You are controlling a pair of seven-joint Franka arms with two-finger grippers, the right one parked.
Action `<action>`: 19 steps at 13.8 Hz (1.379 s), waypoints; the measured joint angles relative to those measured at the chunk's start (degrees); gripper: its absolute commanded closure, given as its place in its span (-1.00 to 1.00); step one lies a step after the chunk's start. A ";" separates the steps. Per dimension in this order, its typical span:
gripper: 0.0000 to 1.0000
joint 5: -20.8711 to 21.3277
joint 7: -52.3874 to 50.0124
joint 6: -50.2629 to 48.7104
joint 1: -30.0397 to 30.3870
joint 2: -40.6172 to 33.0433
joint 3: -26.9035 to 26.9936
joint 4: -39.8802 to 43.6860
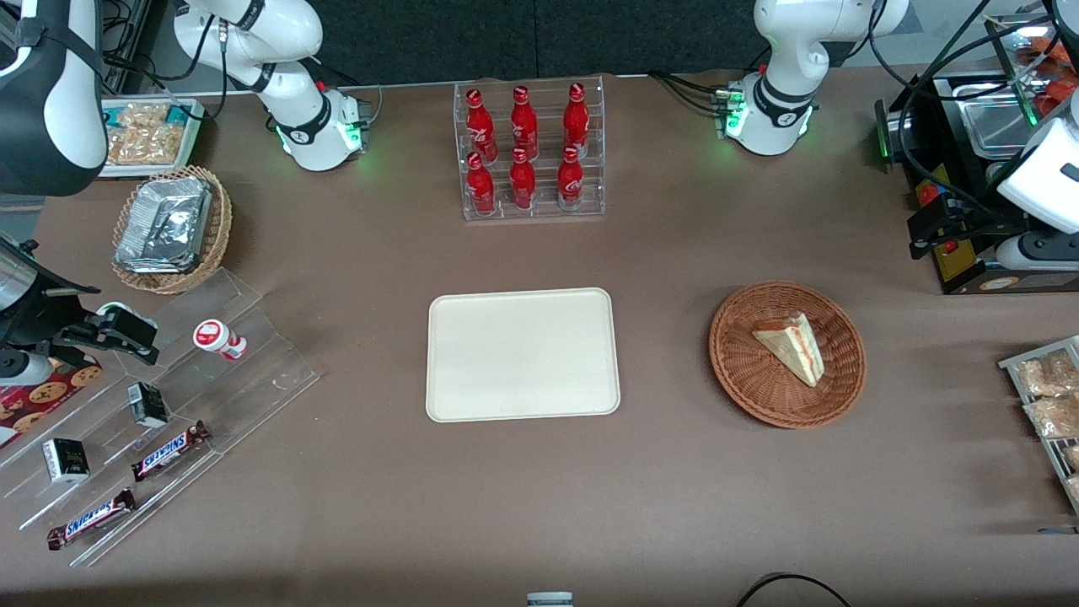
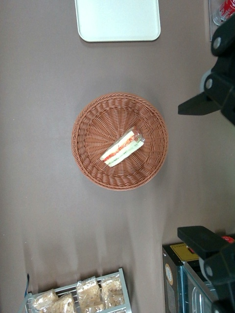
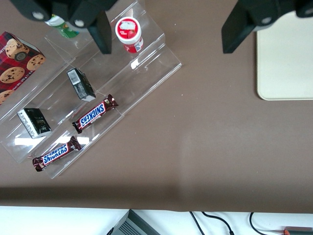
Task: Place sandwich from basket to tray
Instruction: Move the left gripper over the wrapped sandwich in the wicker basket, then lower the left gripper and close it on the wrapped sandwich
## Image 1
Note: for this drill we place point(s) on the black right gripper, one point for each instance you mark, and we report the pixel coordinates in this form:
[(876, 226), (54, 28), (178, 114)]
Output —
[(34, 314)]

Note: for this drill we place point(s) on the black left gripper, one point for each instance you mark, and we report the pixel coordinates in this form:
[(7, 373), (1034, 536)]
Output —
[(971, 221)]

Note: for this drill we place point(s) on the triangle sandwich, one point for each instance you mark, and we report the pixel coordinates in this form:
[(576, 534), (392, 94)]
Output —
[(792, 347)]

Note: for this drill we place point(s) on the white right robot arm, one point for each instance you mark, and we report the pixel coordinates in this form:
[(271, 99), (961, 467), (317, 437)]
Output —
[(287, 93)]

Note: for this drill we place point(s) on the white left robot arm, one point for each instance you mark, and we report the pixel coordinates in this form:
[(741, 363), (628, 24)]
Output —
[(784, 51)]

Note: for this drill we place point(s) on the light wicker basket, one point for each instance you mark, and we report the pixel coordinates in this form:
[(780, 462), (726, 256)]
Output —
[(217, 232)]

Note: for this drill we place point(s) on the white snack tray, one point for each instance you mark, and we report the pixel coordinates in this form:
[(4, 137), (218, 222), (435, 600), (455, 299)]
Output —
[(195, 139)]

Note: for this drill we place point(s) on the round brown wicker basket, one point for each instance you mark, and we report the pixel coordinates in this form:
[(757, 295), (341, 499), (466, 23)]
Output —
[(742, 371)]

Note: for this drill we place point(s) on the cream plastic tray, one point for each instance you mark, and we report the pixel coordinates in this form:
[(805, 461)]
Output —
[(523, 354)]

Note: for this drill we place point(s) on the black food warmer cabinet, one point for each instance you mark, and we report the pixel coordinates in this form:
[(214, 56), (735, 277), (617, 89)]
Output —
[(952, 270)]

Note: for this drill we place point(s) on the small black carton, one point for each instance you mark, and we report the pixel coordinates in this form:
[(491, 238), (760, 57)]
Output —
[(66, 460), (148, 405)]

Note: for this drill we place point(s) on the small red white bottle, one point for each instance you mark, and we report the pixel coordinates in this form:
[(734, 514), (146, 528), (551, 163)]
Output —
[(216, 337)]

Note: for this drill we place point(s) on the red cookie box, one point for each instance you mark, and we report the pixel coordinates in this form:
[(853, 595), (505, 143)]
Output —
[(42, 400)]

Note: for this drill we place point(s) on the silver foil packets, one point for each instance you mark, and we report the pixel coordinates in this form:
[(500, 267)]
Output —
[(164, 223)]

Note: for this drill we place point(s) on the steel warmer pan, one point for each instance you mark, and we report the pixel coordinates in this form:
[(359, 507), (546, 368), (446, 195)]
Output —
[(995, 126)]

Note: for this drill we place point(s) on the brown Snickers bar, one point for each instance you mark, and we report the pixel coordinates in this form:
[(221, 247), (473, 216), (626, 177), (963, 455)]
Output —
[(169, 451), (91, 518)]

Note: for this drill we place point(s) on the clear acrylic stepped stand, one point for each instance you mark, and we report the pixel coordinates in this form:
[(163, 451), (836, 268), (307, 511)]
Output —
[(253, 379)]

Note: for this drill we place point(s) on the grey snack rack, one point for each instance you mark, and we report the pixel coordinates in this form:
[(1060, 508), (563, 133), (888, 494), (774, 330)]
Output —
[(1024, 384)]

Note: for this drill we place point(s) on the clear bag of snacks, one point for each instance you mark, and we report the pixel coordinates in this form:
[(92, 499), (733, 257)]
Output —
[(147, 147), (143, 115)]

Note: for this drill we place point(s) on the clear bag of crackers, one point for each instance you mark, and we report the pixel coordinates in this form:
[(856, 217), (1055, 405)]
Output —
[(1074, 487), (1054, 417), (1049, 375), (1072, 458)]

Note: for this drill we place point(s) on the orange fried food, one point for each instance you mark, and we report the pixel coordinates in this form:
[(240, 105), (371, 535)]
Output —
[(1054, 76)]

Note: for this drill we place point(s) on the thin blue strip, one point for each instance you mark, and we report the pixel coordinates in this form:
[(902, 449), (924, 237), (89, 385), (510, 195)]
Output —
[(1058, 530)]

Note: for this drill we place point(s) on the clear acrylic bottle rack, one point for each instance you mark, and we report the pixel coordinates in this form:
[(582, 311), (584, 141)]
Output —
[(590, 190)]

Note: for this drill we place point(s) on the red cola bottle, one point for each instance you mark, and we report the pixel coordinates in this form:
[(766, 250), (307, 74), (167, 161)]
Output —
[(523, 184), (480, 126), (524, 125), (571, 181), (577, 120), (480, 190)]

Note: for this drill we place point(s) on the small grey box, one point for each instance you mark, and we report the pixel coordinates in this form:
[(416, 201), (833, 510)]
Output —
[(550, 599)]

